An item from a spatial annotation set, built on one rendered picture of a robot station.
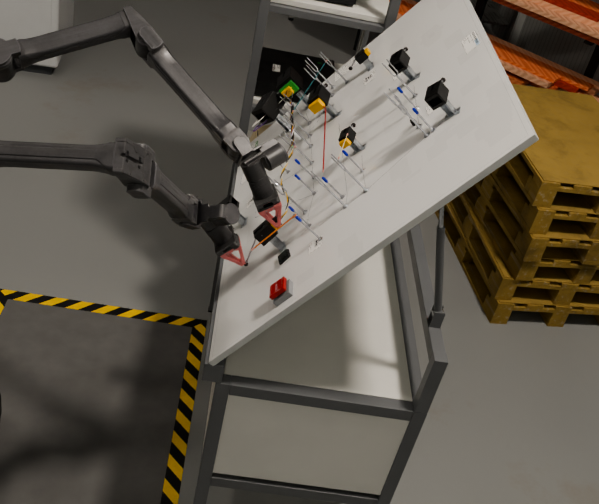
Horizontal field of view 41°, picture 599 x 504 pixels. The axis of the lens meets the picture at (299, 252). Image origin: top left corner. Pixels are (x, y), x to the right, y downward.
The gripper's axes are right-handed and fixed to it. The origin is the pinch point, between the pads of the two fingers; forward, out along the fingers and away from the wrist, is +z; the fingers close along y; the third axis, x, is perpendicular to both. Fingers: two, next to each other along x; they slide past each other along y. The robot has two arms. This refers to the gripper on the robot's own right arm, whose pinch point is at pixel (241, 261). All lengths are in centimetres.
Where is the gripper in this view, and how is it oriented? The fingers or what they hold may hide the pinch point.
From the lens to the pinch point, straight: 227.3
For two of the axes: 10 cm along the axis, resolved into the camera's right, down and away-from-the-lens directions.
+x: -8.4, 5.2, 1.3
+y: -1.6, -4.8, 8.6
